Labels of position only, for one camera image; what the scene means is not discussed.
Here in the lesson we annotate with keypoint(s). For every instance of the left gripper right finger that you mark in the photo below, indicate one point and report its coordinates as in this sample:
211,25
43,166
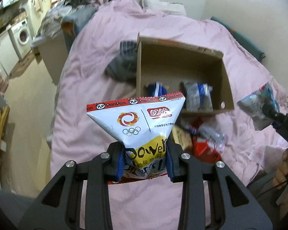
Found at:
213,197

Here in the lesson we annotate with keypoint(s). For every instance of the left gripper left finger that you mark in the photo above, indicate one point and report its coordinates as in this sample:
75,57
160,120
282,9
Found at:
77,187

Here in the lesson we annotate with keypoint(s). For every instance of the open cardboard box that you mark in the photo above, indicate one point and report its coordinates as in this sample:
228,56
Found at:
170,63

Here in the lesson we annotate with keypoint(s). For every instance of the pile of clothes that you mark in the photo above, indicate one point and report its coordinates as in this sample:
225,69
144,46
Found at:
51,23

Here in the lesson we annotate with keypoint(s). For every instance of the light blue white snack bag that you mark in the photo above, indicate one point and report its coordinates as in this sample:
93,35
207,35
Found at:
260,105

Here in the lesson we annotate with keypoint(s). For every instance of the dark grey clothing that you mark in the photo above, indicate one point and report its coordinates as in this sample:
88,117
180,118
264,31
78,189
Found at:
123,67

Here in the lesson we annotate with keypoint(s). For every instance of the right hand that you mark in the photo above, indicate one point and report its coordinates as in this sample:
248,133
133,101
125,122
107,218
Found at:
280,177

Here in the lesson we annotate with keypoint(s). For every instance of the white pillow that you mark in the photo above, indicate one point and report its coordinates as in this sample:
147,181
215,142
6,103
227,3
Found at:
165,7

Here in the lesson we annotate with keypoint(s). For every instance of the white yellow PanPan chip bag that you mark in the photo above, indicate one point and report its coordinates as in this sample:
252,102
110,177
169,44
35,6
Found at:
142,125

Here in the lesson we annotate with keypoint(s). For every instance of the white storage cabinet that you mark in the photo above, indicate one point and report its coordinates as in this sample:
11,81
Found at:
53,52

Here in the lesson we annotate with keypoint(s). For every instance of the floor rug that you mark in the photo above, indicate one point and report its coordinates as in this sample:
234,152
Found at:
22,66

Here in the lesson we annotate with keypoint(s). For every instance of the white washing machine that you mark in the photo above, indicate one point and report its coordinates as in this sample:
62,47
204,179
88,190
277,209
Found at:
21,38

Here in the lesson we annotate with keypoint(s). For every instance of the white kitchen cabinets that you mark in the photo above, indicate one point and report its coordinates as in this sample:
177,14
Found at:
8,55

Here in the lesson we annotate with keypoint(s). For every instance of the teal bolster cushion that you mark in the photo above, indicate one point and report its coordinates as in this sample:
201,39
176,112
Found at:
246,43

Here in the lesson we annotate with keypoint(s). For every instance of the pink bed duvet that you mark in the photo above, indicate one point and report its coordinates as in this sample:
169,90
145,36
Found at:
147,204

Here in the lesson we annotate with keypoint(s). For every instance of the grey blue snack bag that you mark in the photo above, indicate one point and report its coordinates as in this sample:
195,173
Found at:
198,96

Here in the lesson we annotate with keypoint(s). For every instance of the red snack bag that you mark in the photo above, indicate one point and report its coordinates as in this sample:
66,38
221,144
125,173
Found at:
207,143

